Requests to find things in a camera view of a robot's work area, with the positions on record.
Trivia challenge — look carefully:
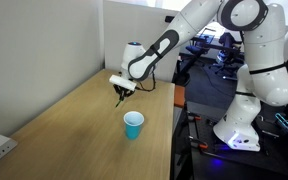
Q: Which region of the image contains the orange black clamp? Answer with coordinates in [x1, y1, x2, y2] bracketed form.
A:
[188, 136, 208, 149]
[188, 112, 202, 121]

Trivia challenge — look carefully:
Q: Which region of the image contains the orange black clamp near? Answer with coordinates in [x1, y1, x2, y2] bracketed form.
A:
[188, 136, 208, 149]

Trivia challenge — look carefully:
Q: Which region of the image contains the orange cabinet panel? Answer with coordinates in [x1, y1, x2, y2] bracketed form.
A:
[174, 85, 185, 108]

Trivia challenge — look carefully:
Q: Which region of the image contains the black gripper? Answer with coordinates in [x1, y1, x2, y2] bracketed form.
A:
[113, 84, 134, 100]

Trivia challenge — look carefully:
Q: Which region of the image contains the orange black clamp far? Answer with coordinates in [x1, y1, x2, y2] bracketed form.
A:
[188, 112, 202, 121]

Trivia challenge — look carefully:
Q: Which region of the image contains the light blue cup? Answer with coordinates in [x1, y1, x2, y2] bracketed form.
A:
[123, 111, 144, 140]

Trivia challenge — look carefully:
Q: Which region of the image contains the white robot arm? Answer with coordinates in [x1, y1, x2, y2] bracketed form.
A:
[109, 0, 288, 152]

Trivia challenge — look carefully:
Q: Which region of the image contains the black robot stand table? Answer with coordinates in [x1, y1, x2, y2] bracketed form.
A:
[187, 102, 288, 180]

